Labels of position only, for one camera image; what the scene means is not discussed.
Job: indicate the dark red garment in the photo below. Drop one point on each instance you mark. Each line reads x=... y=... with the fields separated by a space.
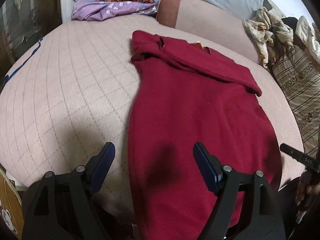
x=189 y=94

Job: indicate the black item on blanket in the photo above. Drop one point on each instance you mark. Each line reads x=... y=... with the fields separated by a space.
x=291 y=22

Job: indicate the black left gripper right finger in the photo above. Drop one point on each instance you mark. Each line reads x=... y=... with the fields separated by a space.
x=245 y=208

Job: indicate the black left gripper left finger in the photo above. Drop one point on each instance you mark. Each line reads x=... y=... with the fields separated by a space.
x=61 y=205

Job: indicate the cream floral crumpled cloth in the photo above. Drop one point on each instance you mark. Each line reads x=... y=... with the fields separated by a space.
x=271 y=36

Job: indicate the person's right hand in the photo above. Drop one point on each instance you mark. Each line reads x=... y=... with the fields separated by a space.
x=308 y=188

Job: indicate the purple floral cloth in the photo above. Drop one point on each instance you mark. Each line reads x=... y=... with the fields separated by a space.
x=100 y=10

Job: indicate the brown cartoon box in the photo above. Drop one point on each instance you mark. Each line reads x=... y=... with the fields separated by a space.
x=11 y=207

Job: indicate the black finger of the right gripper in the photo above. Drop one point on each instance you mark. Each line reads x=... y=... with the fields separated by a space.
x=310 y=163

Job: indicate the pink quilted bedspread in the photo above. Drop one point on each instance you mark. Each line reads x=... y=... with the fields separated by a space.
x=72 y=93

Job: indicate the pink brown bolster pillow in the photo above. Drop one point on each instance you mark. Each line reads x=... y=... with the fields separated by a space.
x=207 y=21

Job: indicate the dark wooden glass cabinet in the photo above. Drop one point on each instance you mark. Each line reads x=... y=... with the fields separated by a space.
x=23 y=22

